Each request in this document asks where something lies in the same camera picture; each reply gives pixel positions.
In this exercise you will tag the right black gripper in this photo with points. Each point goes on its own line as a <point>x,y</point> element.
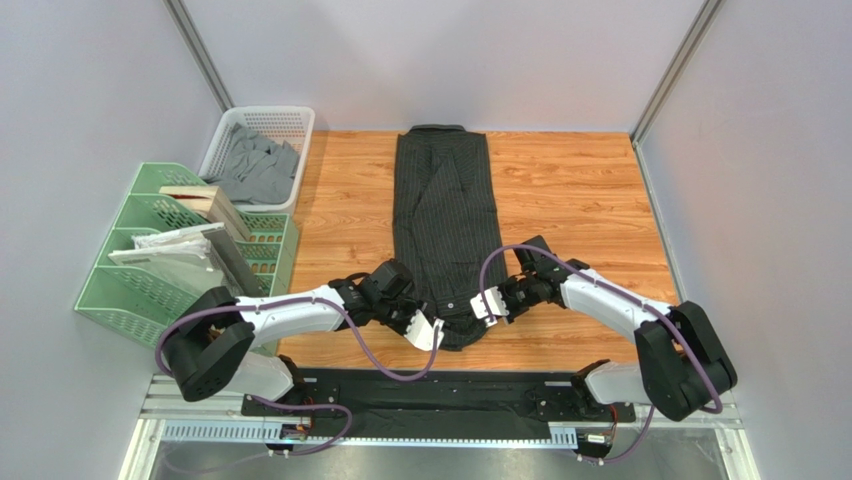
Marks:
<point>509,292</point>

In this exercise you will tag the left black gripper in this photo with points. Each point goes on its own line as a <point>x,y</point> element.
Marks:
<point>413,307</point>

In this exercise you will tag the dark pinstriped long sleeve shirt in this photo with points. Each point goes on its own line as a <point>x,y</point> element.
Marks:
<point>445,222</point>

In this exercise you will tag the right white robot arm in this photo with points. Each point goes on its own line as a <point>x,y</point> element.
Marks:
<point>681,367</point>

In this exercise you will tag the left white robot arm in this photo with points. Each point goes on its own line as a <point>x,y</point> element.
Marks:
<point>211,347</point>

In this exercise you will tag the grey shirt in basket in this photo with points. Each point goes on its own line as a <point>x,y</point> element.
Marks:
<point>256,170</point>

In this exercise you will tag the white plastic basket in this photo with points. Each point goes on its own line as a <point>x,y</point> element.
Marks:
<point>292,125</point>

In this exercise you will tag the wooden block in rack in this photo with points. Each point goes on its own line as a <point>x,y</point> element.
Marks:
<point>211,203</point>

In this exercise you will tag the green file organizer rack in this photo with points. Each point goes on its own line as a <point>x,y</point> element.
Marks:
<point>139,306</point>

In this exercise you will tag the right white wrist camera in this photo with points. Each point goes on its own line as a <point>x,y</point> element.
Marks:
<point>489,306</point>

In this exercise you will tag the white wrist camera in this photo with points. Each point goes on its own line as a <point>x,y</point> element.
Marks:
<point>489,306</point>
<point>423,332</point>

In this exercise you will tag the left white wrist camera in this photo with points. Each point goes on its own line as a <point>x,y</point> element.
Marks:
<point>423,332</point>

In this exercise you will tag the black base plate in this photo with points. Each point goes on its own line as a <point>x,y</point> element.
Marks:
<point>454,405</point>

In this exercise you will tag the aluminium rail frame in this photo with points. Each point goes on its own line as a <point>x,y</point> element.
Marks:
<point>213,439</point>

